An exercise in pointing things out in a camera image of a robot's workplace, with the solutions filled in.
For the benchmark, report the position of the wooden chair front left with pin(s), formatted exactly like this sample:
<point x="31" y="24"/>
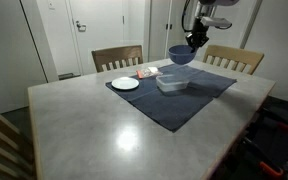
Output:
<point x="17" y="161"/>

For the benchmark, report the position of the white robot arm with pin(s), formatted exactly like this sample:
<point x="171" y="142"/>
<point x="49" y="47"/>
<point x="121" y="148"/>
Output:
<point x="207" y="8"/>

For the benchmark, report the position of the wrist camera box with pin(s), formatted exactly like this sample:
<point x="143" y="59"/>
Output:
<point x="216" y="22"/>

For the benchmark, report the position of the light wooden chair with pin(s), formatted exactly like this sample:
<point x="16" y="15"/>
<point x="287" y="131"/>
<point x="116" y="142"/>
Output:
<point x="239" y="58"/>

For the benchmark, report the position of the dark wooden chair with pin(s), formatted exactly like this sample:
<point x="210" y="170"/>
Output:
<point x="117" y="57"/>

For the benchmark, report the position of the blue bowl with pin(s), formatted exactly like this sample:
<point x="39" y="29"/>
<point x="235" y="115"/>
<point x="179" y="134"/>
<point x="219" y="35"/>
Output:
<point x="181" y="54"/>

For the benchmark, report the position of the dark blue cloth mat left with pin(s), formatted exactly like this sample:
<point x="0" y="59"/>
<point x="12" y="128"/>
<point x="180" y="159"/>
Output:
<point x="212" y="84"/>

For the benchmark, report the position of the white round plate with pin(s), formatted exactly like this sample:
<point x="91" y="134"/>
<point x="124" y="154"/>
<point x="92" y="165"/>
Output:
<point x="125" y="83"/>

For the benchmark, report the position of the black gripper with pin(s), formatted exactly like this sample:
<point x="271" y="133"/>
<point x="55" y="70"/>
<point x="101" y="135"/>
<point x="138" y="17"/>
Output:
<point x="198" y="35"/>

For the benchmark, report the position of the orange snack packet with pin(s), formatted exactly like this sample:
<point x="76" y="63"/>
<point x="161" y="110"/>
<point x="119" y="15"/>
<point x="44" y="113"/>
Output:
<point x="148" y="72"/>

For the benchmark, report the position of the dark blue cloth mat right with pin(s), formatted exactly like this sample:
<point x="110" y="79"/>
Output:
<point x="171" y="110"/>

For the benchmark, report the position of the clear plastic container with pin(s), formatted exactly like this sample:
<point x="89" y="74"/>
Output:
<point x="171" y="82"/>

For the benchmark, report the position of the white door with handle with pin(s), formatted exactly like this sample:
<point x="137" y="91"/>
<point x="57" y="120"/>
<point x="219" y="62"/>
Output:
<point x="98" y="25"/>

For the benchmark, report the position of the dark blue cloth mat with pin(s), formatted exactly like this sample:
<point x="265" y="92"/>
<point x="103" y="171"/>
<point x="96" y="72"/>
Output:
<point x="212" y="84"/>
<point x="171" y="110"/>

